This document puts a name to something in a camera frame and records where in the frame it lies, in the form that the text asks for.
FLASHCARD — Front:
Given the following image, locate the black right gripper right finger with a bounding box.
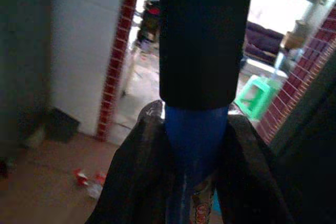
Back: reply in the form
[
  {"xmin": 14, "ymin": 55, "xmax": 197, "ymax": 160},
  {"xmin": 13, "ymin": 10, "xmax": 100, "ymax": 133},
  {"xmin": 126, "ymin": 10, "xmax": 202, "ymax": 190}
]
[{"xmin": 215, "ymin": 104, "xmax": 296, "ymax": 224}]

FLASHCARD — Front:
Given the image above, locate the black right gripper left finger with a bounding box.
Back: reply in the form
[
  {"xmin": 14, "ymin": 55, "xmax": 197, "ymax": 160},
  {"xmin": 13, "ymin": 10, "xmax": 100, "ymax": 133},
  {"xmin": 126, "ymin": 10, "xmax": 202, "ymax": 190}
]
[{"xmin": 86, "ymin": 100, "xmax": 186, "ymax": 224}]

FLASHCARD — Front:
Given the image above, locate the blue broom with black grip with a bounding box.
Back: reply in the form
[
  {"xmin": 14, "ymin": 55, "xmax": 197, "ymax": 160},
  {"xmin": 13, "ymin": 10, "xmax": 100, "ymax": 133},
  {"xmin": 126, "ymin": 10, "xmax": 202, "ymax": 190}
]
[{"xmin": 159, "ymin": 0, "xmax": 255, "ymax": 224}]

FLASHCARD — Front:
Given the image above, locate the black floor bin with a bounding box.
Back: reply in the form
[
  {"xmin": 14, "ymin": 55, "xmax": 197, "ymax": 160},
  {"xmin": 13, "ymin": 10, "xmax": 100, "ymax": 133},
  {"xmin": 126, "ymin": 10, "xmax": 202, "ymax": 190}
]
[{"xmin": 47, "ymin": 106, "xmax": 81, "ymax": 144}]

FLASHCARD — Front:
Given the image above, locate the small red wrapper scrap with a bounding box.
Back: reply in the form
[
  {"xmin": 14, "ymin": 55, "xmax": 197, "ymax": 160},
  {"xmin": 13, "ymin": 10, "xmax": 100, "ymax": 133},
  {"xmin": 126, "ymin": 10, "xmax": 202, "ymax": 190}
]
[{"xmin": 93, "ymin": 172, "xmax": 108, "ymax": 183}]

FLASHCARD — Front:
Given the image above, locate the clear plastic wrapper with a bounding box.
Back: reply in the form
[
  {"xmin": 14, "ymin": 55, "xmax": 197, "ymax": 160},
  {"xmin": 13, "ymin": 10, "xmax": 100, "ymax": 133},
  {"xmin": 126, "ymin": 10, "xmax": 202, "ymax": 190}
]
[{"xmin": 87, "ymin": 182, "xmax": 103, "ymax": 199}]

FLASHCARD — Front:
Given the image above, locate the red snack wrapper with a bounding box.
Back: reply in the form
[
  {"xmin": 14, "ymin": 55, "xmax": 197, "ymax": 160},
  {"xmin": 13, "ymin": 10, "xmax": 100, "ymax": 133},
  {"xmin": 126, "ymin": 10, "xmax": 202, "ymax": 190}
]
[{"xmin": 72, "ymin": 168, "xmax": 90, "ymax": 187}]

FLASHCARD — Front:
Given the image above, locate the dark wooden door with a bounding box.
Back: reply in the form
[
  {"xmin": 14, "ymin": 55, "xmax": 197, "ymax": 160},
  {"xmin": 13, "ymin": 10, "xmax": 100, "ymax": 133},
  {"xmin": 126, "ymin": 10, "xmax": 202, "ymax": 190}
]
[{"xmin": 269, "ymin": 48, "xmax": 336, "ymax": 224}]

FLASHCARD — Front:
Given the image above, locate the green plastic stool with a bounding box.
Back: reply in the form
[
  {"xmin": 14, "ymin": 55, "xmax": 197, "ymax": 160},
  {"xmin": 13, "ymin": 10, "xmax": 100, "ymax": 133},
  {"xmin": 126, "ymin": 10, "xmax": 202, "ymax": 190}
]
[{"xmin": 234, "ymin": 73, "xmax": 284, "ymax": 122}]

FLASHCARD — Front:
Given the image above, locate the purple sofa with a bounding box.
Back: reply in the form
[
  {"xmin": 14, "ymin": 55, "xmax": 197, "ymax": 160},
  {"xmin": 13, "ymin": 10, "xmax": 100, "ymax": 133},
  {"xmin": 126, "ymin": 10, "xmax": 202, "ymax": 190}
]
[{"xmin": 243, "ymin": 21, "xmax": 286, "ymax": 64}]

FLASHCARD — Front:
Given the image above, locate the brown cardboard box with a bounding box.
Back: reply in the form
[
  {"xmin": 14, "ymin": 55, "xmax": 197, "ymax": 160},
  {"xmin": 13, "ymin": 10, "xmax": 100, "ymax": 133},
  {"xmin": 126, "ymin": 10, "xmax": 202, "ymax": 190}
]
[{"xmin": 281, "ymin": 30, "xmax": 306, "ymax": 49}]

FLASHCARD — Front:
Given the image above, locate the dark clutter pile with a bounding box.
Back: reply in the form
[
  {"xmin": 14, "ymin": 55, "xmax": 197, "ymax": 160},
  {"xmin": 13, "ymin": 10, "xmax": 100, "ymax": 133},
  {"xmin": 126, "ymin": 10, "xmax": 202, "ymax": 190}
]
[{"xmin": 135, "ymin": 0, "xmax": 161, "ymax": 51}]

